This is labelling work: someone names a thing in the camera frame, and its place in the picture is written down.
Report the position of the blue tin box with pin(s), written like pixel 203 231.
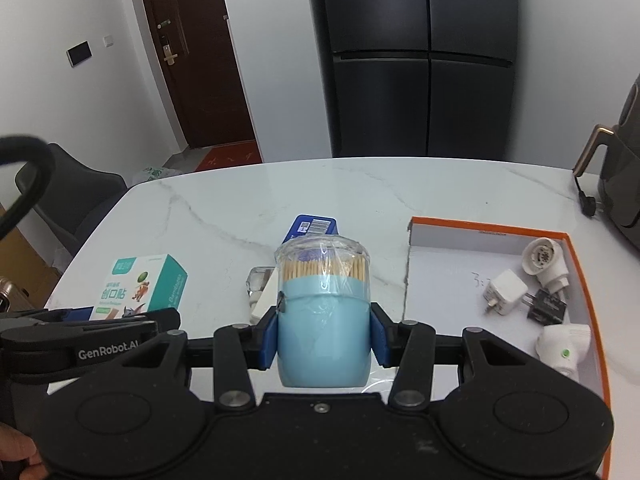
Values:
pixel 310 225

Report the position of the small white charger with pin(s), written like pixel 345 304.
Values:
pixel 505 290

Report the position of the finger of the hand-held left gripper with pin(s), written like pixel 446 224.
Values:
pixel 125 317

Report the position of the red doormat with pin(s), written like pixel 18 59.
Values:
pixel 230 157

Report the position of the beige power adapter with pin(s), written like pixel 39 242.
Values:
pixel 265 305

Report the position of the person's left hand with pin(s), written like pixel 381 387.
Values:
pixel 17 442

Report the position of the dark grey air fryer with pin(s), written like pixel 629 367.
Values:
pixel 622 175

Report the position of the black refrigerator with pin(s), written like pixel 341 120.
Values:
pixel 415 50

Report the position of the white and green plastic bag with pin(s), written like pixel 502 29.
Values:
pixel 155 175

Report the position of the grey chair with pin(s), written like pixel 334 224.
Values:
pixel 75 195

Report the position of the dark brown door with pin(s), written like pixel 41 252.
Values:
pixel 200 60

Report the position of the black wall panel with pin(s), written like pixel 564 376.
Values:
pixel 80 53

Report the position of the brass door lock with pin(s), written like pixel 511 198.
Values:
pixel 167 47

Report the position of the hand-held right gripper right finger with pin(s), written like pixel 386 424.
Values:
pixel 378 335

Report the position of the large white plug adapter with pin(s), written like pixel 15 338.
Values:
pixel 562 347

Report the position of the light blue toothpick holder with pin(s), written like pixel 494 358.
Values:
pixel 325 330

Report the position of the orange and white cardboard box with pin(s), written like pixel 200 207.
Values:
pixel 450 280

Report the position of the clear round lid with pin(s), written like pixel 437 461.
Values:
pixel 385 387

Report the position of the white wall switch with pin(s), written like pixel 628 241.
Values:
pixel 108 40

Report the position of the clear plastic piece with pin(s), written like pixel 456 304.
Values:
pixel 260 280

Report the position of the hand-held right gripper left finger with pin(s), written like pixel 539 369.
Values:
pixel 269 337

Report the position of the green and white bandage box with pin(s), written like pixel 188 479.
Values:
pixel 150 280

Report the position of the black adapter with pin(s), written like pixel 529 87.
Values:
pixel 547 307

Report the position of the white round plug adapter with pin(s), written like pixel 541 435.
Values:
pixel 545 260

